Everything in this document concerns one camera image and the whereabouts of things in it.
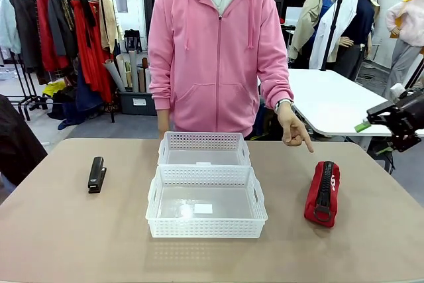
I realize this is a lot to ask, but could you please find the person's left hand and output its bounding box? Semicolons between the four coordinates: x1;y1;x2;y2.
277;105;315;154

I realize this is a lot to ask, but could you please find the dark cloth covered object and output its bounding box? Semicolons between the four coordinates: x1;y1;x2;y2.
0;93;49;186

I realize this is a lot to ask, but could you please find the person's right hand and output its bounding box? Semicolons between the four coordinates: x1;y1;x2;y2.
156;110;172;141

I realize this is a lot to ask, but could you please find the grey cardboard tube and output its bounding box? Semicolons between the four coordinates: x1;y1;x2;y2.
128;50;139;93

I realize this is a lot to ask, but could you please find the white perforated plastic basket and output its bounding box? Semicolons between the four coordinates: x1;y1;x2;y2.
157;131;252;167
144;164;268;239

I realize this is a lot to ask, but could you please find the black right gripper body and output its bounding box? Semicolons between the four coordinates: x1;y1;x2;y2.
392;89;424;151

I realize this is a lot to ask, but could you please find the white table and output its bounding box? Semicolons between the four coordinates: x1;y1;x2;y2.
258;68;424;138

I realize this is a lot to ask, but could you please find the yellow bag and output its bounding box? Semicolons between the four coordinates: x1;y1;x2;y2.
42;80;67;97

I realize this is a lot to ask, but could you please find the black folding stool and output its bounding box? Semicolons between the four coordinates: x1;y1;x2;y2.
124;29;143;54

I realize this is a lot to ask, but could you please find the grey storage bin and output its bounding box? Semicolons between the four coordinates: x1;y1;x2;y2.
118;90;156;117

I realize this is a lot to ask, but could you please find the black tripod pole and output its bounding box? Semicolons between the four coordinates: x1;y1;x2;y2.
319;0;345;72

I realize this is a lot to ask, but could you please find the grey jacket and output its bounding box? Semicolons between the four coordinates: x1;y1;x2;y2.
48;0;79;58

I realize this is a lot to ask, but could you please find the black stapler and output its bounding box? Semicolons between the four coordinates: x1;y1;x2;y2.
87;156;107;195

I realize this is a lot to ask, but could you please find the beige jacket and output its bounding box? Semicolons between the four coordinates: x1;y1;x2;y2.
97;0;123;54

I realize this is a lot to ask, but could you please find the cream paper roll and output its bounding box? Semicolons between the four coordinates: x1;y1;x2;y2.
115;54;129;87

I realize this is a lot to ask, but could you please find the silver wristwatch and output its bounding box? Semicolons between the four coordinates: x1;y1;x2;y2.
274;98;295;114

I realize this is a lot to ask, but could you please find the person's right forearm pink sleeve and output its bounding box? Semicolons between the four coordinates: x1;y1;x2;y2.
148;64;173;111

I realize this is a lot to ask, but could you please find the red dress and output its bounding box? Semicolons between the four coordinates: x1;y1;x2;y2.
71;0;115;103

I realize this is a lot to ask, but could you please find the person's left forearm pink sleeve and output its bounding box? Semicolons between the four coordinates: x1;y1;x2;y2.
260;70;295;107

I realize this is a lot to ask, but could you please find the mannequin in beige trench coat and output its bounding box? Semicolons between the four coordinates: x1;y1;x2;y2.
287;0;347;70

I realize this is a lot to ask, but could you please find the red zippered pencil pouch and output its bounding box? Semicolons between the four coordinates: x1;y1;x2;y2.
303;160;342;229

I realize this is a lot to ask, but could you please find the black scarf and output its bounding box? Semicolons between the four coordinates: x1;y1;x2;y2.
79;0;97;48

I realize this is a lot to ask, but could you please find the blue denim garment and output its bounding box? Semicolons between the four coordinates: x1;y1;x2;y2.
58;60;103;130

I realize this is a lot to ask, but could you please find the mannequin in pink sweater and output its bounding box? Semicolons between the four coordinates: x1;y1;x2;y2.
384;0;424;98

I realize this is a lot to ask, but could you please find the grey paper roll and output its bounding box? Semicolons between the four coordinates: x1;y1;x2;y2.
103;58;127;93

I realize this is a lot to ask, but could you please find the person in pink hoodie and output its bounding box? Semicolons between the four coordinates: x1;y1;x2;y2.
148;0;295;138

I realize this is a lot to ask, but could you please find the red coat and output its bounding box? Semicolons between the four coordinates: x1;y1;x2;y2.
36;0;69;72

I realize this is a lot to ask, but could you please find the light blue fuzzy coat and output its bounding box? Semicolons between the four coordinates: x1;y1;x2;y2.
0;0;23;55

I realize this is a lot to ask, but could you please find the dark brown coat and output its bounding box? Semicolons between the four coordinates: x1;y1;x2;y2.
12;0;42;72

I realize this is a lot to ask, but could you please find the mannequin in white coat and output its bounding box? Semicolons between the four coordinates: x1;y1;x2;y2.
309;0;380;82

